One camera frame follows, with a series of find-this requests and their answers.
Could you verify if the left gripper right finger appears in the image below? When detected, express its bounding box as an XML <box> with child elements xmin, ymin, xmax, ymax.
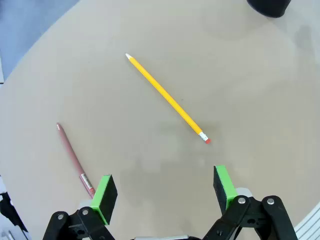
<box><xmin>202</xmin><ymin>164</ymin><xmax>300</xmax><ymax>240</ymax></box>

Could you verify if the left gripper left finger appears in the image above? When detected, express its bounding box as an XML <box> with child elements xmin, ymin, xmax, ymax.
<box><xmin>42</xmin><ymin>174</ymin><xmax>118</xmax><ymax>240</ymax></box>

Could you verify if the black mesh pen holder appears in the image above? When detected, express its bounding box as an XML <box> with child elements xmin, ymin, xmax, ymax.
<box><xmin>246</xmin><ymin>0</ymin><xmax>292</xmax><ymax>18</ymax></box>

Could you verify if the yellow pencil with eraser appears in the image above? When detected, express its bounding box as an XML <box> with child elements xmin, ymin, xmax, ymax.
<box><xmin>124</xmin><ymin>52</ymin><xmax>212</xmax><ymax>145</ymax></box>

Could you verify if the white ribbed rail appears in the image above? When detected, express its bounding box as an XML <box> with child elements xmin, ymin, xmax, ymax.
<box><xmin>293</xmin><ymin>201</ymin><xmax>320</xmax><ymax>240</ymax></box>

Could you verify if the black bracket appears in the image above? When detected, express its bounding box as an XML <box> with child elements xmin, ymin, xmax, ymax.
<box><xmin>0</xmin><ymin>191</ymin><xmax>28</xmax><ymax>233</ymax></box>

